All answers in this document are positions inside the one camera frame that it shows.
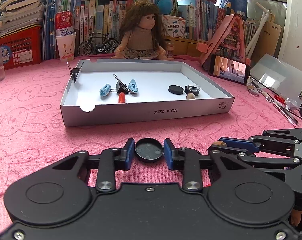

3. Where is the black round lid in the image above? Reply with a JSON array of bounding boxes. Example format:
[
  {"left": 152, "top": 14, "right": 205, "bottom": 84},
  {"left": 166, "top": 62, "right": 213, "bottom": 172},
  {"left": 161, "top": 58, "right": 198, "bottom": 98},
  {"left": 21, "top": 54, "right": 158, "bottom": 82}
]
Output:
[{"left": 135, "top": 138, "right": 163, "bottom": 163}]

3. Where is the dark brown acorn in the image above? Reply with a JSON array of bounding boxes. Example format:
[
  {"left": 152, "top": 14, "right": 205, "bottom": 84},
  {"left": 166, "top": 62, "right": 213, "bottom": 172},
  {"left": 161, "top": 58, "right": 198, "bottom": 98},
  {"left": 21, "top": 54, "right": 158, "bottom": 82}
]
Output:
[{"left": 212, "top": 141, "right": 227, "bottom": 147}]

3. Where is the person's right hand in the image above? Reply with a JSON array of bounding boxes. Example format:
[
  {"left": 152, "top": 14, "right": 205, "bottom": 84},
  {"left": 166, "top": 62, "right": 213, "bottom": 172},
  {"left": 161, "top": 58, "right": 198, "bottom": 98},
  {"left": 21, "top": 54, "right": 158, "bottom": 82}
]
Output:
[{"left": 290, "top": 209, "right": 302, "bottom": 227}]

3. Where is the red small tube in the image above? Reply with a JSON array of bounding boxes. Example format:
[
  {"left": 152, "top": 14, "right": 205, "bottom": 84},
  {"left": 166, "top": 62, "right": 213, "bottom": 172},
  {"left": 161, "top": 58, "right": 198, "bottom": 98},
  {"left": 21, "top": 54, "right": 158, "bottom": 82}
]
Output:
[{"left": 118, "top": 92, "right": 126, "bottom": 103}]

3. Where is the blue clip left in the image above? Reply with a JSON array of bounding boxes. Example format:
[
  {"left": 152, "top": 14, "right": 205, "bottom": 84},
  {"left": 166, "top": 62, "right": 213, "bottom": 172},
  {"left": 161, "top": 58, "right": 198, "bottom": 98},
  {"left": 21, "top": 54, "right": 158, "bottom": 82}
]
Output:
[{"left": 99, "top": 83, "right": 111, "bottom": 97}]

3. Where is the blue clip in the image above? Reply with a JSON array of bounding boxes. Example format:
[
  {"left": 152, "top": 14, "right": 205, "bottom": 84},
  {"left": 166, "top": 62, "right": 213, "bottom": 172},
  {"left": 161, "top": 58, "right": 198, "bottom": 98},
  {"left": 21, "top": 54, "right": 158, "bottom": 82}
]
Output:
[
  {"left": 128, "top": 79, "right": 139, "bottom": 94},
  {"left": 99, "top": 83, "right": 111, "bottom": 97}
]

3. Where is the white cardboard box tray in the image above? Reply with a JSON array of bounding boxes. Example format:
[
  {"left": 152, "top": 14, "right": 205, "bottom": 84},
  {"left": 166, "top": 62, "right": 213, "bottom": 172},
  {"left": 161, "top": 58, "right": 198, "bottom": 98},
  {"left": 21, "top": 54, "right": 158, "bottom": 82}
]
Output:
[{"left": 61, "top": 59, "right": 234, "bottom": 127}]

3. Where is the clear plastic folder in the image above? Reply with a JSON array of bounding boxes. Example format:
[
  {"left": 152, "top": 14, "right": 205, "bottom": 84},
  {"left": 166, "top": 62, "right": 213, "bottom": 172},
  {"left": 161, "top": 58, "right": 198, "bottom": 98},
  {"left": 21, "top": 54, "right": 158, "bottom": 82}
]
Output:
[{"left": 251, "top": 54, "right": 302, "bottom": 107}]

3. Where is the light brown acorn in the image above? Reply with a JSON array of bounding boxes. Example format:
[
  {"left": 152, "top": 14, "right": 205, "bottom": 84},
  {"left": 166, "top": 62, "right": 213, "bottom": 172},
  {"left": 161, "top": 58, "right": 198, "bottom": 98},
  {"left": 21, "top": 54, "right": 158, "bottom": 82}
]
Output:
[{"left": 186, "top": 93, "right": 195, "bottom": 100}]

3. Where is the black binder clip in tray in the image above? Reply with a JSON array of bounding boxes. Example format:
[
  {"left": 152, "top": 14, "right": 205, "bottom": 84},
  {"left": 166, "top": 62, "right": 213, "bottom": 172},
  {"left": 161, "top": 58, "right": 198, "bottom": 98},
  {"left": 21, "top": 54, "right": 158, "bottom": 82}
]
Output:
[{"left": 113, "top": 74, "right": 129, "bottom": 94}]

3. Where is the blue clip right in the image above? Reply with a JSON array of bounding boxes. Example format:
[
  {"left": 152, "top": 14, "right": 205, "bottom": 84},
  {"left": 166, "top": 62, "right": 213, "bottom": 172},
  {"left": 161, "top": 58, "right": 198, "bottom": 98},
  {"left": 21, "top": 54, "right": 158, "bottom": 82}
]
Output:
[{"left": 128, "top": 79, "right": 139, "bottom": 94}]

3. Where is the smartphone playing video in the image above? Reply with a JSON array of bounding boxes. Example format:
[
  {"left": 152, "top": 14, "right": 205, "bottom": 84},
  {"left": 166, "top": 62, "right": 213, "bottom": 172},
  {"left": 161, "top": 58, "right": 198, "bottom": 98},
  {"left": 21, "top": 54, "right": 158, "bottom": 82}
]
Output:
[{"left": 208, "top": 55, "right": 250, "bottom": 85}]

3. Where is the black glass-top jar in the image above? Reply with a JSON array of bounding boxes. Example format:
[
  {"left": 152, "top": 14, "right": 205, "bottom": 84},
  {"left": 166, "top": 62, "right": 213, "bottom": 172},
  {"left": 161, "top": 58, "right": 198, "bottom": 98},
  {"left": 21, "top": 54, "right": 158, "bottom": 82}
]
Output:
[{"left": 184, "top": 85, "right": 200, "bottom": 96}]

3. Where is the pink bunny-print table cloth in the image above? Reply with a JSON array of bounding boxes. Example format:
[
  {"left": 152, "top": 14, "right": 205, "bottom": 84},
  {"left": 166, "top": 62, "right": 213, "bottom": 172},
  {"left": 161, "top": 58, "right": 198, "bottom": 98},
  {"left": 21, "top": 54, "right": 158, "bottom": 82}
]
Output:
[{"left": 0, "top": 60, "right": 290, "bottom": 232}]

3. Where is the black round disc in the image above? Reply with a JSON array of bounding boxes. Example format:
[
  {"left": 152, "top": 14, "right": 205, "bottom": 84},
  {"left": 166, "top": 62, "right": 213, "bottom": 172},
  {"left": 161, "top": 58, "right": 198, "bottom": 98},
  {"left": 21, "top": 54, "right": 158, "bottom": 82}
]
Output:
[{"left": 168, "top": 85, "right": 184, "bottom": 95}]

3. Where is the black binder clip on edge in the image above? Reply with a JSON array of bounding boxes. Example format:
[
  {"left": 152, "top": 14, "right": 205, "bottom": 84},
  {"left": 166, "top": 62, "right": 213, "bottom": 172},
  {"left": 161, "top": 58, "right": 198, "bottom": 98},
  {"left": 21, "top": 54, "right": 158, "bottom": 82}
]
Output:
[{"left": 67, "top": 61, "right": 84, "bottom": 83}]

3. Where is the pink triangular miniature house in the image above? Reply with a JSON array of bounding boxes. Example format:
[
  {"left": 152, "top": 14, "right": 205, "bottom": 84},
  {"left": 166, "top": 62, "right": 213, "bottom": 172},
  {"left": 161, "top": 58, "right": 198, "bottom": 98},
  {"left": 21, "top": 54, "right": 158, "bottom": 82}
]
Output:
[{"left": 197, "top": 14, "right": 251, "bottom": 71}]

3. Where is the miniature black bicycle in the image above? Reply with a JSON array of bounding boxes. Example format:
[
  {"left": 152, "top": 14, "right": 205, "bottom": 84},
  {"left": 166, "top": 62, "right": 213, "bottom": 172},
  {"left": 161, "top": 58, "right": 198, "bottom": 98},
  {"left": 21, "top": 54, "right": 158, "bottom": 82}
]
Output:
[{"left": 77, "top": 33, "right": 120, "bottom": 56}]

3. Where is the white cat paper cup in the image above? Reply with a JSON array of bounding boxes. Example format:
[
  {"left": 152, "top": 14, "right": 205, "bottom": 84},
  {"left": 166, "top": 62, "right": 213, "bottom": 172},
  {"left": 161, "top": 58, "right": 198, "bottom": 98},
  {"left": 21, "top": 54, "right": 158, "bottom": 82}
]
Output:
[{"left": 56, "top": 33, "right": 76, "bottom": 62}]

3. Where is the small brown-lid jar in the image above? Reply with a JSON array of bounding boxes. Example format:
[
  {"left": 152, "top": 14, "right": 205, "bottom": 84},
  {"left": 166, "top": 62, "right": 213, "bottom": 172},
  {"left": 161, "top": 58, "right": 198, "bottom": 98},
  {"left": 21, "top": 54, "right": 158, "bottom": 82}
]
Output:
[{"left": 165, "top": 41, "right": 174, "bottom": 58}]

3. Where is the long-haired doll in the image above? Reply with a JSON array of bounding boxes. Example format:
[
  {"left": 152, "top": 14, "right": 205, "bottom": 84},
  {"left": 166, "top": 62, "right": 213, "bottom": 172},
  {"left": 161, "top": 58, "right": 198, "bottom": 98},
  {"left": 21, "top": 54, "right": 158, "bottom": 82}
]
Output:
[{"left": 113, "top": 1, "right": 173, "bottom": 60}]

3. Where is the red plastic crate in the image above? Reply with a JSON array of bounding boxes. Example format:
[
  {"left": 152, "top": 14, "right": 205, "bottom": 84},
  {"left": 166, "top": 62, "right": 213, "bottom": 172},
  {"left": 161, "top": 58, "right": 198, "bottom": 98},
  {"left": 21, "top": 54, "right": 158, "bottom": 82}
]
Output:
[{"left": 0, "top": 25, "right": 42, "bottom": 70}]

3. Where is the coloured pencil box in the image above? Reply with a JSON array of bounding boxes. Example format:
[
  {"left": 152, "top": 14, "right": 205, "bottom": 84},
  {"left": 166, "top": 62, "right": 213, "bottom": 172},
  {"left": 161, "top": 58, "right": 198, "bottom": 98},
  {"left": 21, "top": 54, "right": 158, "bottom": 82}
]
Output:
[{"left": 162, "top": 15, "right": 186, "bottom": 38}]

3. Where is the red white beer can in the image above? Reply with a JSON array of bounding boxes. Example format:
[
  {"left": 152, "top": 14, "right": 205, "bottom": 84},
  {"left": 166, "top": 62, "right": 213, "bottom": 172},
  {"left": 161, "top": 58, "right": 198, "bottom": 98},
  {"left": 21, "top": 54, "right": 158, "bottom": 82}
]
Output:
[{"left": 55, "top": 10, "right": 74, "bottom": 36}]

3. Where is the stack of books on crate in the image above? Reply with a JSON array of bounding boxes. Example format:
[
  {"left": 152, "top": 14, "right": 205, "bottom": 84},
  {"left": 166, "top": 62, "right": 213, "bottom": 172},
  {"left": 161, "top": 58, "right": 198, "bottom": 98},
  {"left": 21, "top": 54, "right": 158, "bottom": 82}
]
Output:
[{"left": 0, "top": 0, "right": 46, "bottom": 36}]

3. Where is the white lanyard strap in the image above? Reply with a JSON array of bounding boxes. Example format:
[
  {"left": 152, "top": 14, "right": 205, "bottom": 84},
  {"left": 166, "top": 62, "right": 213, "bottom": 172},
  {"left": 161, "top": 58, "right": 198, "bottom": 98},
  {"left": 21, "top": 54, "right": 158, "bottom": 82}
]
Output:
[{"left": 246, "top": 77, "right": 271, "bottom": 103}]

